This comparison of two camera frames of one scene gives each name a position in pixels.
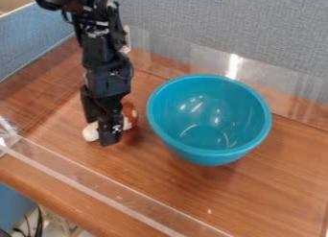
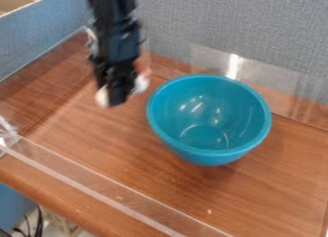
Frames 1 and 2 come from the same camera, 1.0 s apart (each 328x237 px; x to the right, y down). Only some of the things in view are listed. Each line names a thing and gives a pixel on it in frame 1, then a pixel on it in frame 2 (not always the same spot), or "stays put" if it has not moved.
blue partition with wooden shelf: (32, 31) stays put
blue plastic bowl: (213, 117) stays put
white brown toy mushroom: (91, 128) → (140, 87)
